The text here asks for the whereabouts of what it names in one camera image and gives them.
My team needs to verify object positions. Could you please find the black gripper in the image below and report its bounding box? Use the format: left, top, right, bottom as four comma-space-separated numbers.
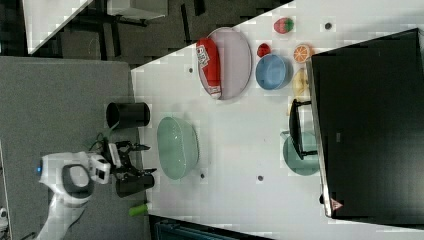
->
103, 141, 156, 178

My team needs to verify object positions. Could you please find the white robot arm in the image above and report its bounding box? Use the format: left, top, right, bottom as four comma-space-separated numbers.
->
35, 141, 155, 240

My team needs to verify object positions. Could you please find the green marker cap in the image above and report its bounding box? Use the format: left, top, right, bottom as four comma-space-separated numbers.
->
129, 204, 148, 217

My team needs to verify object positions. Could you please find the red ketchup bottle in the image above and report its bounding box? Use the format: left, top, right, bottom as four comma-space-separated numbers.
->
196, 38, 222, 99

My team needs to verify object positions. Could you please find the blue bowl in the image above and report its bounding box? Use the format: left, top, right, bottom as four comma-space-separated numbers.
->
255, 54, 292, 90

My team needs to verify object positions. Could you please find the small red toy fruit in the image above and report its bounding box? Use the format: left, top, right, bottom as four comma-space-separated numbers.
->
257, 43, 271, 57

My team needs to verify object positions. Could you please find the green mug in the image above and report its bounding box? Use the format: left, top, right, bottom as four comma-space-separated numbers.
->
280, 131, 320, 176

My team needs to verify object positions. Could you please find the toy banana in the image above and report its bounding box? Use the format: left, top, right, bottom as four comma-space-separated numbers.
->
286, 68, 310, 116

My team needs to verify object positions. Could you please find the toy orange slice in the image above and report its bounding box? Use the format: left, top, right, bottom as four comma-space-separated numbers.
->
293, 44, 314, 63

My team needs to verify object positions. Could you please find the toy strawberry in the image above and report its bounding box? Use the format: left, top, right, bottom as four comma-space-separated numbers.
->
273, 17, 294, 34

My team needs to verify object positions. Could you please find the black toaster oven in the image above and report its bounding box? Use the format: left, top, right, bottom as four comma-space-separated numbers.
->
289, 28, 424, 229

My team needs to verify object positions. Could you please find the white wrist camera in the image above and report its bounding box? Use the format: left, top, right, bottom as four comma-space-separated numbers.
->
89, 154, 111, 184

